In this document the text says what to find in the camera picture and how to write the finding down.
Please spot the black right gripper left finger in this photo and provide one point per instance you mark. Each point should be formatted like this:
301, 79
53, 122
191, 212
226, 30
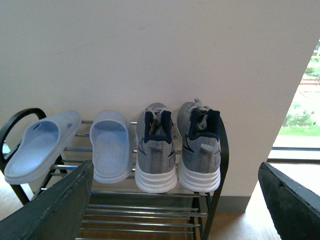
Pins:
57, 213

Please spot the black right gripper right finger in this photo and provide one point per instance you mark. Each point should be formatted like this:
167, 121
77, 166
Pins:
294, 209

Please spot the white slide sandal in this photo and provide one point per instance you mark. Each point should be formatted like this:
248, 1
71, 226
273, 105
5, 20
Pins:
111, 136
42, 143

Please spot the grey knit sneaker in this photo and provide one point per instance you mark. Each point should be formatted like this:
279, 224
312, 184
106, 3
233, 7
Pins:
155, 169
198, 127

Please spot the black metal shoe rack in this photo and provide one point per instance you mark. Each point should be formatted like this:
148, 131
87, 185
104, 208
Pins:
121, 210

